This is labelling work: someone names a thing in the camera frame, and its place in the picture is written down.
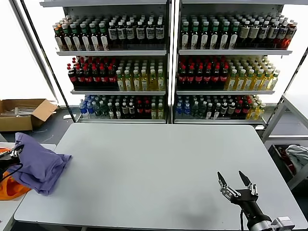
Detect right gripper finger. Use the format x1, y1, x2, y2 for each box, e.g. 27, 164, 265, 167
217, 171, 241, 197
238, 170, 259, 196

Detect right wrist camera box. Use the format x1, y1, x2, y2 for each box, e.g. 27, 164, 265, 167
271, 216, 295, 231

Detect black storage bin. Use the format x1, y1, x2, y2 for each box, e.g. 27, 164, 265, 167
267, 143, 308, 184

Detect grey metal cart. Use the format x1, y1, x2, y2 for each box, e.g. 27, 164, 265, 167
260, 93, 308, 191

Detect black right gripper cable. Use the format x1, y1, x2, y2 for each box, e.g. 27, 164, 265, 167
239, 208, 249, 231

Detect grey metal shelf unit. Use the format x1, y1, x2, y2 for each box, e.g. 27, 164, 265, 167
172, 0, 294, 126
39, 0, 172, 125

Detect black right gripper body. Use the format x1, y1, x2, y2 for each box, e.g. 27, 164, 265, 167
230, 188, 272, 227

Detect grey metal frame post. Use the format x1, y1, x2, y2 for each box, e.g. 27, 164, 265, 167
7, 0, 59, 103

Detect clear plastic packed parts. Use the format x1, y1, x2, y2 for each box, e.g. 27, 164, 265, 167
0, 103, 37, 118

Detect thin black pole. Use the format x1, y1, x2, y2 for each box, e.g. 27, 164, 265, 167
279, 45, 308, 102
19, 0, 77, 124

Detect dark bottle green label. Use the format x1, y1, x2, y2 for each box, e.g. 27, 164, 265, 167
180, 21, 191, 50
218, 21, 230, 50
199, 21, 210, 50
209, 21, 219, 50
98, 21, 109, 51
89, 22, 100, 51
61, 23, 73, 51
69, 23, 82, 51
228, 21, 240, 50
190, 21, 200, 50
79, 22, 91, 51

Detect purple t-shirt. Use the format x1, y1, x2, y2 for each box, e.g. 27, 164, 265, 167
6, 132, 73, 196

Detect dark bottle orange label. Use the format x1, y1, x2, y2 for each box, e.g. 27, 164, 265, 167
53, 24, 64, 51

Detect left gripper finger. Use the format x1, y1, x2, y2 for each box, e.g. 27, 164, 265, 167
10, 145, 25, 157

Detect brown cardboard box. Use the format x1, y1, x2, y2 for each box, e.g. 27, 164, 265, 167
0, 99, 59, 133

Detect grey crumpled cloth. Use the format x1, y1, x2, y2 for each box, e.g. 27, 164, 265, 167
284, 144, 308, 169

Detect dark bottle white blue label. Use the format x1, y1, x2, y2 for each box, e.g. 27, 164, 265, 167
116, 21, 127, 47
145, 20, 155, 47
135, 21, 146, 47
125, 21, 135, 47
107, 21, 117, 47
275, 21, 289, 48
257, 20, 270, 48
267, 21, 280, 48
154, 20, 165, 47

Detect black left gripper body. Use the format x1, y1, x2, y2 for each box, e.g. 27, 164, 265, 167
0, 154, 20, 169

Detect red cloth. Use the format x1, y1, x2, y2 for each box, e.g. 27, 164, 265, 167
277, 146, 296, 176

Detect red drink bottle white label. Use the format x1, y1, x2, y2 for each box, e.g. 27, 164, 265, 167
283, 22, 298, 49

